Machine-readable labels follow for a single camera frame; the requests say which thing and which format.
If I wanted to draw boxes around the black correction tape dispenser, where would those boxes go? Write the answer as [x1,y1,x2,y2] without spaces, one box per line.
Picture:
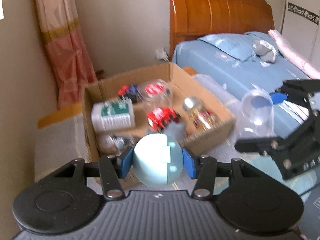
[96,134,135,154]

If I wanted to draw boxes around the clear plastic cup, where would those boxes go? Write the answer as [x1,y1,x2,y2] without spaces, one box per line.
[233,89,275,143]

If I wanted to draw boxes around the grey hippo figurine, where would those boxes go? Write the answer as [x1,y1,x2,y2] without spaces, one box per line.
[163,122,187,141]

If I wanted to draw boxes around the teal egg-shaped toy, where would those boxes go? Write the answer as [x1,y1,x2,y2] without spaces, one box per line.
[132,133,183,187]

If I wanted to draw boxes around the bottle of golden capsules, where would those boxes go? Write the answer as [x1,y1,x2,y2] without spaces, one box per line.
[183,96,220,131]

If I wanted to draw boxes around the white medical bottle green label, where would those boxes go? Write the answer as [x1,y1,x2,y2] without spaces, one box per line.
[91,99,136,134]

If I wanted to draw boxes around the red toy fire truck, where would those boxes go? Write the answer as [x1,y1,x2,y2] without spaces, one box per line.
[146,107,181,133]

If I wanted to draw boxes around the dark blue block red knobs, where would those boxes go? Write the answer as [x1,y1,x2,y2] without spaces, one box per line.
[118,85,138,103]

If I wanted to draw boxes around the clear jar red label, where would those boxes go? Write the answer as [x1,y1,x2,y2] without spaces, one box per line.
[138,79,173,112]

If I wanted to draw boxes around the blue floral bed sheet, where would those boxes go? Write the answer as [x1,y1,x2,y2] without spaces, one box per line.
[172,31,320,140]

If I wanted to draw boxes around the grey plush toy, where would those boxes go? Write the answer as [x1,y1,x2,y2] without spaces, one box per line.
[252,40,278,63]

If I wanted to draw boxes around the pink pillow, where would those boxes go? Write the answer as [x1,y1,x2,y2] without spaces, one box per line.
[268,29,319,79]

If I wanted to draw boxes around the brown cardboard box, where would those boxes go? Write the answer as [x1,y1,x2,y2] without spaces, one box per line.
[82,63,235,162]

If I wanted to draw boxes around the grey and teal blanket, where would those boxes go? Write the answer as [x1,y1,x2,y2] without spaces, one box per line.
[35,74,319,193]

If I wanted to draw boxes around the wooden bedside table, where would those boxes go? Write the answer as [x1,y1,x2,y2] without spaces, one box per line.
[37,65,198,130]

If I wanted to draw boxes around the blue floral pillow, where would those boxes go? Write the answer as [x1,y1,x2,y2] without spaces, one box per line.
[198,34,256,62]

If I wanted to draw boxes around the pink patterned curtain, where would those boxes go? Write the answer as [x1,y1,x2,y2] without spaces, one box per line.
[36,0,97,108]

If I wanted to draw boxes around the wooden bed headboard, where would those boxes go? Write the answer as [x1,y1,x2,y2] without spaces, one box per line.
[169,0,274,56]

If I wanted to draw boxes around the white charger with cable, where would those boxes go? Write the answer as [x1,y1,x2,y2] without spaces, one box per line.
[156,48,169,61]

